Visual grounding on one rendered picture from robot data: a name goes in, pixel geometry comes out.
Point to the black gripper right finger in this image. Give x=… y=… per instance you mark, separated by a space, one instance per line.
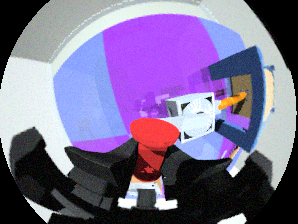
x=179 y=171

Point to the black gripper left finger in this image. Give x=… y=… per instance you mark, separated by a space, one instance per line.
x=116 y=166

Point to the mallet with grey head and wooden handle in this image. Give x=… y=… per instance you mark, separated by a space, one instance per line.
x=234 y=151

